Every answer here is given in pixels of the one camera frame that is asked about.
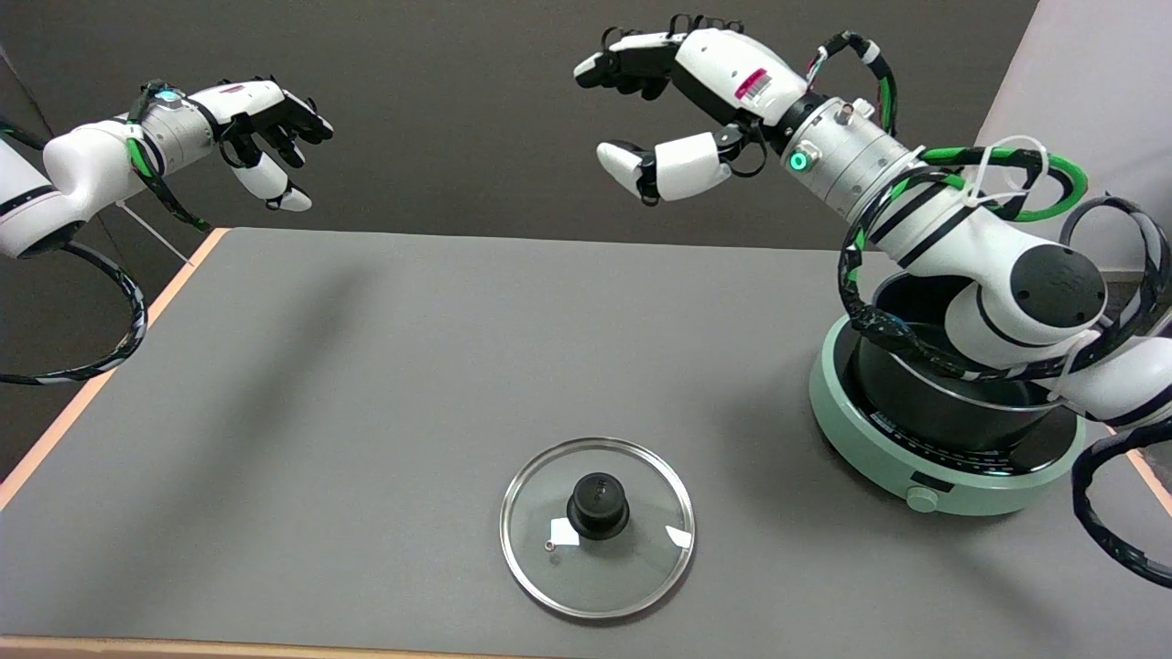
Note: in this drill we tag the white zip tie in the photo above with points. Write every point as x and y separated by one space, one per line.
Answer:
156 235
987 178

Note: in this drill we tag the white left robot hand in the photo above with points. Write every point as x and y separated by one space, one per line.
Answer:
247 101

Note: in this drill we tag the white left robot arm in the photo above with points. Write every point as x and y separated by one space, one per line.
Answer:
82 165

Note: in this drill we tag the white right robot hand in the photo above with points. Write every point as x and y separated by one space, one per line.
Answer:
732 73

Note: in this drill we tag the green induction cooker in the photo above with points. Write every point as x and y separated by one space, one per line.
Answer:
861 448

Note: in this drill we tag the glass pot lid black knob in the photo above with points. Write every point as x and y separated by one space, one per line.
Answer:
632 567

